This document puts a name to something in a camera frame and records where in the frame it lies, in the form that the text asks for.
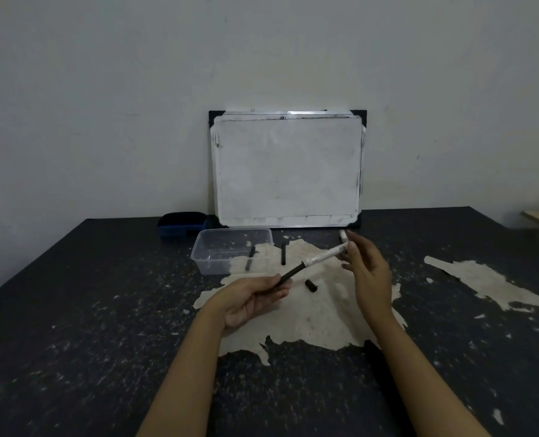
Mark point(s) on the person's right hand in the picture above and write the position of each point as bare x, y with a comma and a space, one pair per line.
372, 277

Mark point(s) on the person's left hand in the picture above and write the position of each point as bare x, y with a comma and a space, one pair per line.
242, 304

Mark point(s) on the person's left thumb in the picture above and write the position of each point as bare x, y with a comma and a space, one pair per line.
260, 282

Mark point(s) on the person's right thumb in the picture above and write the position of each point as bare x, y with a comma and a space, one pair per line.
346, 256

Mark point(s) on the white and black marker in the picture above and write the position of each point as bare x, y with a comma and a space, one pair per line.
317, 258

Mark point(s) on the person's right forearm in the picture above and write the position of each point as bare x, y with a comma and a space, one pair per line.
415, 382

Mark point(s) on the person's left forearm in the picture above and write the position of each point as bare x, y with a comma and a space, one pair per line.
183, 386

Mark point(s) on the white marker cap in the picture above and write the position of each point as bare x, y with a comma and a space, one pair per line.
343, 236

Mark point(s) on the black marker cap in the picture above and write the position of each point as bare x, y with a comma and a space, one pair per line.
312, 286

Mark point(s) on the clear plastic container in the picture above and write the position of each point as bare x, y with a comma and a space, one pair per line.
215, 259

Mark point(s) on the blue board eraser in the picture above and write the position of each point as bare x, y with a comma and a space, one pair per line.
180, 222

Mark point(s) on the white board with black corners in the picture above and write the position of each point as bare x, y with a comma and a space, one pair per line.
287, 172

